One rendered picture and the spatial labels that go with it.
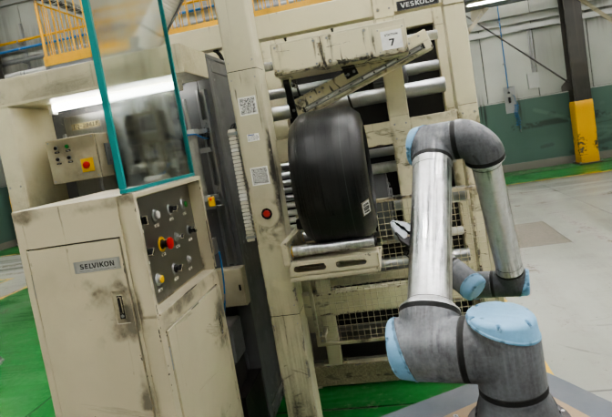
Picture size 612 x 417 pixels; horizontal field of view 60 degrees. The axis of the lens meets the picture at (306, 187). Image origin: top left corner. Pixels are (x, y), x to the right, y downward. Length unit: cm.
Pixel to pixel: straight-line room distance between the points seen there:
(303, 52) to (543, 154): 953
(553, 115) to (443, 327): 1050
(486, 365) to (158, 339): 92
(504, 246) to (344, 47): 113
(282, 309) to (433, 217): 104
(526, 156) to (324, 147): 976
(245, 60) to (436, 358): 141
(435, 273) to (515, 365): 28
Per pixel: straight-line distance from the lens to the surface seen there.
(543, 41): 1178
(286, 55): 243
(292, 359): 236
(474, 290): 180
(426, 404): 153
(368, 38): 240
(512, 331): 122
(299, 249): 212
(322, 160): 195
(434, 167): 151
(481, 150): 157
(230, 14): 225
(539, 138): 1161
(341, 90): 252
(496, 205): 168
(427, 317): 130
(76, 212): 168
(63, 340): 181
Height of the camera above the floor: 134
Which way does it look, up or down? 5 degrees down
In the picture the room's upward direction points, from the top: 10 degrees counter-clockwise
